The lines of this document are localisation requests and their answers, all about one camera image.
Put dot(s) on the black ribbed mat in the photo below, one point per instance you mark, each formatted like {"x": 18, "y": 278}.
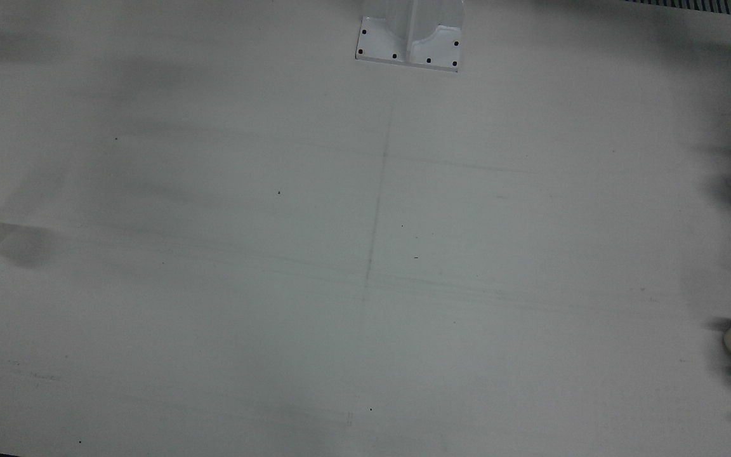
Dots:
{"x": 708, "y": 6}

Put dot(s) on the white camera mount stand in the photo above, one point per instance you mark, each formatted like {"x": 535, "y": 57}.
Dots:
{"x": 410, "y": 38}

